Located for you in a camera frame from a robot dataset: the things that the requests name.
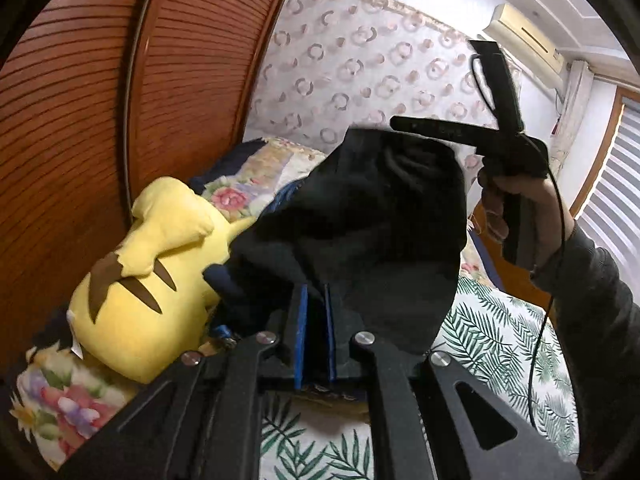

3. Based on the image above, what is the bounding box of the black Superman t-shirt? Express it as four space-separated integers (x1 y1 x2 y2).
214 128 466 353

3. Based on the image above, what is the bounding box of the person's right forearm grey sleeve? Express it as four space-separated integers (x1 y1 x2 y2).
532 226 640 479

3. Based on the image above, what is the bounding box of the person's right hand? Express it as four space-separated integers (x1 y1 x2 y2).
478 169 575 271

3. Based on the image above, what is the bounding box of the navy folded garment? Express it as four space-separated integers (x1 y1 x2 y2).
203 178 304 304

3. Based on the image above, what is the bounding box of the grey zebra window blind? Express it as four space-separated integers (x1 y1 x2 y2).
577 98 640 287

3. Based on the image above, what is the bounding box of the navy blue mattress blanket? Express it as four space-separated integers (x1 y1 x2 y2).
188 139 267 195

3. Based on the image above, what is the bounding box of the yellow Pikachu plush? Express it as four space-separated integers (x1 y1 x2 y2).
67 177 254 384

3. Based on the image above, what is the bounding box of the palm leaf bed sheet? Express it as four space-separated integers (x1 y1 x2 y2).
254 274 579 479

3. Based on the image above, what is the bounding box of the pink circle pattern curtain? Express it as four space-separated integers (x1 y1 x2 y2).
243 0 524 191

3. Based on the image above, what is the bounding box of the floral quilt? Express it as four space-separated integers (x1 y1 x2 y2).
1 138 323 472

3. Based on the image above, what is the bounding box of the wooden louvered wardrobe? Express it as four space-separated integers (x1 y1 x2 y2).
1 0 284 367

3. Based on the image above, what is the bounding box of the beige wall air conditioner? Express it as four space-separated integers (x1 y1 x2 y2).
484 3 565 91

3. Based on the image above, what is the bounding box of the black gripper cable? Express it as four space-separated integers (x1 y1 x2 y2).
470 52 569 434

